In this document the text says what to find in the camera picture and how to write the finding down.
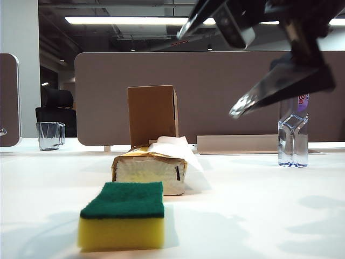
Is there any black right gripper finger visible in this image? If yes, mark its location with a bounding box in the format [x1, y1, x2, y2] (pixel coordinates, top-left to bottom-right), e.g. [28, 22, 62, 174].
[176, 0, 230, 40]
[229, 23, 337, 119]

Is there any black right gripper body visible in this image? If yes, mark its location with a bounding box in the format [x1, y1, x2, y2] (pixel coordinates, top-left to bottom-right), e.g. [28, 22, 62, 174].
[229, 0, 345, 38]

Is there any yellow sponge with green pad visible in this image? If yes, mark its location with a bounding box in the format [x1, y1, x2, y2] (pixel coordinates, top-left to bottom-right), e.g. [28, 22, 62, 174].
[77, 181, 165, 250]

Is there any clear plastic water bottle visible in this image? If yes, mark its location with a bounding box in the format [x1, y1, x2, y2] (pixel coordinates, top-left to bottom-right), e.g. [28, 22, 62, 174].
[277, 93, 309, 168]

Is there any wide brown desk divider panel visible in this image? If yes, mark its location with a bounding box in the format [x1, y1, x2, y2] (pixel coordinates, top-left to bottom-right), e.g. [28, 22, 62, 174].
[74, 51, 345, 146]

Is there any long ceiling light strip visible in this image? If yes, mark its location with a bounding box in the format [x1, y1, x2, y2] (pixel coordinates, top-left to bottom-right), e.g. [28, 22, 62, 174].
[64, 16, 345, 26]

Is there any brown cardboard box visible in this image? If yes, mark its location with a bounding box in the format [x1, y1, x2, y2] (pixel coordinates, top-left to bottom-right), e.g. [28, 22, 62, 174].
[127, 85, 180, 148]

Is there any white tissue sheet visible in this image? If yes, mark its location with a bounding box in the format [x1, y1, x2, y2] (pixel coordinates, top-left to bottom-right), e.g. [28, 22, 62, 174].
[148, 136, 212, 194]

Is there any gold wrapped tissue pack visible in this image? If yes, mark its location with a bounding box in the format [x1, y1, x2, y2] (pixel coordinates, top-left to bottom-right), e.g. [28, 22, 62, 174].
[112, 144, 188, 196]

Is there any black office chair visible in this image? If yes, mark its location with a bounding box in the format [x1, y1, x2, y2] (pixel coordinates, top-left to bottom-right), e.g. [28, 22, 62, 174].
[34, 86, 78, 138]

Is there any clear glass mug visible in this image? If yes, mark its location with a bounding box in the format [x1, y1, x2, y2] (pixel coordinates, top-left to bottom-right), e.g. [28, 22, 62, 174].
[36, 121, 66, 151]

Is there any narrow brown desk divider panel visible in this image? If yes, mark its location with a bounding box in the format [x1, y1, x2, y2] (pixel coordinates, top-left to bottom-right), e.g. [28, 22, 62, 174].
[0, 53, 22, 148]

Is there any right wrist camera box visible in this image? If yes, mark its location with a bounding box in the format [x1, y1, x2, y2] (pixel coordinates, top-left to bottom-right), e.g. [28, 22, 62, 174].
[214, 1, 256, 50]

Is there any desk cable slot frame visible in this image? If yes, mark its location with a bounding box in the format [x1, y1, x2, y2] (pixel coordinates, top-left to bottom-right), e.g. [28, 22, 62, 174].
[195, 148, 326, 156]

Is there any beige cable tray flap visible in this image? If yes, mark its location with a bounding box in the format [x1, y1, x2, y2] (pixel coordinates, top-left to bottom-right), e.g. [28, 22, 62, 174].
[196, 134, 281, 155]

